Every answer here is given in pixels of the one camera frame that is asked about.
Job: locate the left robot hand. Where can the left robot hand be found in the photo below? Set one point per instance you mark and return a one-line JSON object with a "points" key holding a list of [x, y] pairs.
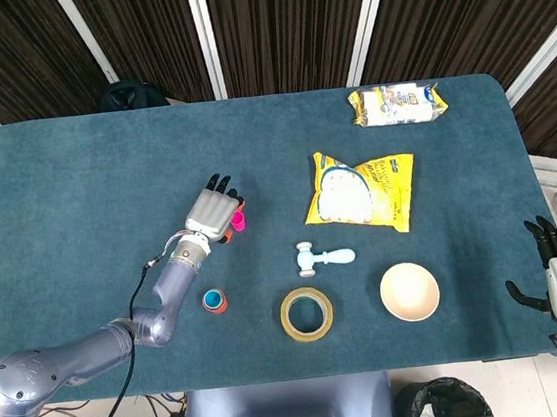
{"points": [[208, 214]]}

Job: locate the pink plastic cup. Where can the pink plastic cup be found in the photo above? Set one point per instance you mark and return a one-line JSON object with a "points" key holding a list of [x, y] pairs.
{"points": [[239, 222]]}

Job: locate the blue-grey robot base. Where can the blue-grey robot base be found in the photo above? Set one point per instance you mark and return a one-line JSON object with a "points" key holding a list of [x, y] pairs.
{"points": [[282, 414]]}

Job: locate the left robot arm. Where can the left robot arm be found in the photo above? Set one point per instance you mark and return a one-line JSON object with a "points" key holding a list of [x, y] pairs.
{"points": [[74, 357]]}

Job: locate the teal table cloth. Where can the teal table cloth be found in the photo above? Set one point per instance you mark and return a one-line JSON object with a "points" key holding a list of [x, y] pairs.
{"points": [[251, 146]]}

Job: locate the orange plastic cup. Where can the orange plastic cup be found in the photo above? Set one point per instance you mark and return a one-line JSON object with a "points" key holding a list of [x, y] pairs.
{"points": [[222, 308]]}

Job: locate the light blue toy hammer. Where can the light blue toy hammer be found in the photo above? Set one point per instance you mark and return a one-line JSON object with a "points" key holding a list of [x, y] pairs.
{"points": [[334, 257]]}

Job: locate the yellow packing tape roll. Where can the yellow packing tape roll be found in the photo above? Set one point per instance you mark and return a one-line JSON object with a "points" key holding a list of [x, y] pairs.
{"points": [[288, 325]]}

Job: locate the black chair back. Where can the black chair back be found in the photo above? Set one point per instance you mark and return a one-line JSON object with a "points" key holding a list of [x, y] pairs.
{"points": [[130, 97]]}

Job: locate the large yellow snack bag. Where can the large yellow snack bag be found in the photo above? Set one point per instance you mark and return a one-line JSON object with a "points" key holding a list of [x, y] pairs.
{"points": [[353, 200]]}

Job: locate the cream bowl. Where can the cream bowl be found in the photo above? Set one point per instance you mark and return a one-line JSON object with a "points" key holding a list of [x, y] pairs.
{"points": [[409, 291]]}

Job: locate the black trash bin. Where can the black trash bin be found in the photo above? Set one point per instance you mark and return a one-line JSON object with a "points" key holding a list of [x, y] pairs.
{"points": [[442, 406]]}

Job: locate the small white yellow snack pack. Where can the small white yellow snack pack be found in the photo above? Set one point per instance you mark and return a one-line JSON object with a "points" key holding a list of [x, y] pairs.
{"points": [[397, 104]]}

